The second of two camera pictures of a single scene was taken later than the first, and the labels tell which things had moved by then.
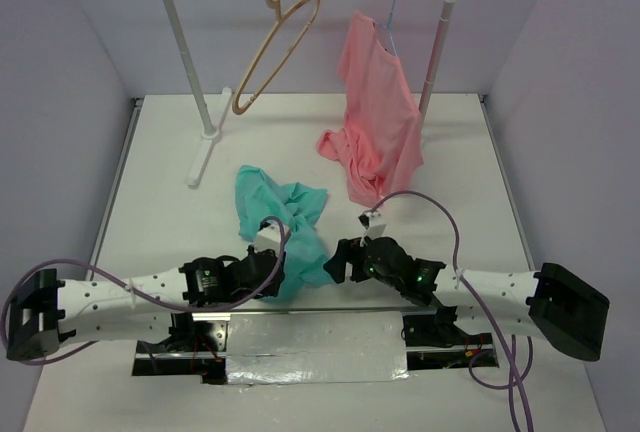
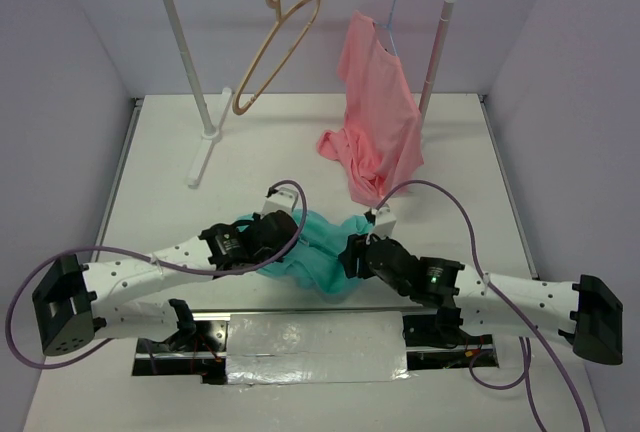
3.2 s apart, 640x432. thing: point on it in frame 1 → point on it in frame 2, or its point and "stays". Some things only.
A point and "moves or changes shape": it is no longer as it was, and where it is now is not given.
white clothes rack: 212,133 stays
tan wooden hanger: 276,4 stays
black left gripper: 272,287 → 256,217
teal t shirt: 306,259 moves or changes shape
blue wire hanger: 391,18 stays
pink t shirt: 379,145 stays
